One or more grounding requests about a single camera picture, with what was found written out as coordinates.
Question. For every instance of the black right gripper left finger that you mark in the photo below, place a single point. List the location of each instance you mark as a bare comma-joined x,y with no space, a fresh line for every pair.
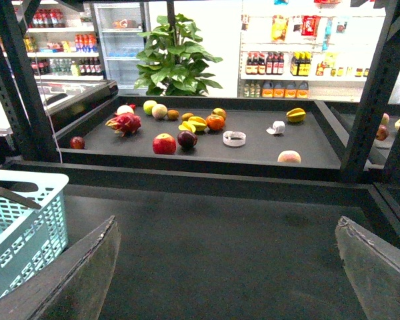
75,285

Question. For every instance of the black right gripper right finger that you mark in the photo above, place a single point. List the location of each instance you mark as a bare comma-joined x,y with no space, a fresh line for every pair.
372,266

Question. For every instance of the light blue plastic basket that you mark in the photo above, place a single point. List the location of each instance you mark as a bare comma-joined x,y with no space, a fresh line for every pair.
33,229

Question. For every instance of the grey basket handle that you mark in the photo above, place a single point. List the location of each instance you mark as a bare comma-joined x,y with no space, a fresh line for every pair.
10,195

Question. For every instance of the red yellow mango fruit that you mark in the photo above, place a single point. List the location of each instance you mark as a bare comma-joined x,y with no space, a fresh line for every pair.
220,112

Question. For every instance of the red fruit side tray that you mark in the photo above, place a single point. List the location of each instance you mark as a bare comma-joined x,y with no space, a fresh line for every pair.
382,133

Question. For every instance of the small dark red plum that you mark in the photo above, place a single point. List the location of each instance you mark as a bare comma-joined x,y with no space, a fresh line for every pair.
77,142

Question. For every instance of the pink peach front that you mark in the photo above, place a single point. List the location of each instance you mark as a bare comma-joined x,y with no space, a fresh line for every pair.
289,156

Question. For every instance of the red apple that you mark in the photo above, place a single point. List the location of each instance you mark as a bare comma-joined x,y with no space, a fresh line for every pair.
164,144

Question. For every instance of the red dragon fruit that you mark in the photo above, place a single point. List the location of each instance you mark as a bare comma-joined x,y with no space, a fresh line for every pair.
125,123

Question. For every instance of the yellow starfruit right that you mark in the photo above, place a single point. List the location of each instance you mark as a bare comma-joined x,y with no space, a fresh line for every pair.
296,115

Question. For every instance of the yellow starfruit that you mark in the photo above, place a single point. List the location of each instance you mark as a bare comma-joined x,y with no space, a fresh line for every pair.
193,124
296,115

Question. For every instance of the white pink fruit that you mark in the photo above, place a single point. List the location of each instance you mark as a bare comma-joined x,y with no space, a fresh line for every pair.
125,109

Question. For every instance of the dark purple plum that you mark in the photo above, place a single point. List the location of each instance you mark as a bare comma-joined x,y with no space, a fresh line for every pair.
187,139

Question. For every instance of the chest freezer left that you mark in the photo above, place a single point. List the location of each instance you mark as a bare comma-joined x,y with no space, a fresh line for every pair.
67,101

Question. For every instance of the black fruit display tray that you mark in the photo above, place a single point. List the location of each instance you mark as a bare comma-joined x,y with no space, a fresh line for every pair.
318,139

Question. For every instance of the pale peach back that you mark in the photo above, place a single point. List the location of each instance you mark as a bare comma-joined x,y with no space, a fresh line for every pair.
159,111

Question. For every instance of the green apple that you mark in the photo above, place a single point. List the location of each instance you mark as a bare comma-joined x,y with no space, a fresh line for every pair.
148,106

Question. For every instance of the brown kiwi left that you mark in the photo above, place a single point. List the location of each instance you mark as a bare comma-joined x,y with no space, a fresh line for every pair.
173,115

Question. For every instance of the brown kiwi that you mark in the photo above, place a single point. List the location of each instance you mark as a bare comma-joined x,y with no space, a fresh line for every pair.
186,116
173,115

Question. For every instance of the brown kiwi right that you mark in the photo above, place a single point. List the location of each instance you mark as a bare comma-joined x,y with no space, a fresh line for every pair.
186,116

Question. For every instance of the yellow starfruit centre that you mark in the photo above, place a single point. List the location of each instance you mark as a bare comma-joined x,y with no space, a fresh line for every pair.
193,124

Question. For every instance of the orange persimmon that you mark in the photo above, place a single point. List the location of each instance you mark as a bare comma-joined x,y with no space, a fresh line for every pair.
215,122

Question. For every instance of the sauce bottle shelf right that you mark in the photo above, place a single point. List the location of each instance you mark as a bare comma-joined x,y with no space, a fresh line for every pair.
307,49

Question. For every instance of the green potted plant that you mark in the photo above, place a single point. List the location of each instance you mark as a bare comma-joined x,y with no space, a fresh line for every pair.
173,61

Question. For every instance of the drinks shelf left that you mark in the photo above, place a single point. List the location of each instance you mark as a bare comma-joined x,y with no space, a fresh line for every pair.
62,43

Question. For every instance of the glass door refrigerator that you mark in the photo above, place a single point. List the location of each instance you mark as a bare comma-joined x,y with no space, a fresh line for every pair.
118,27

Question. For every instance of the black metal frame post right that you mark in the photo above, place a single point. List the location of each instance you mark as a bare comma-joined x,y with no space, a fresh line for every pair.
383,74

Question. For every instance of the black metal frame post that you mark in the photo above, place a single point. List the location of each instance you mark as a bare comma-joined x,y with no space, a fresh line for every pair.
383,74
32,129

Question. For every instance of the black metal frame post left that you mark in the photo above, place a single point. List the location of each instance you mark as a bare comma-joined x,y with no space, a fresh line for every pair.
32,129

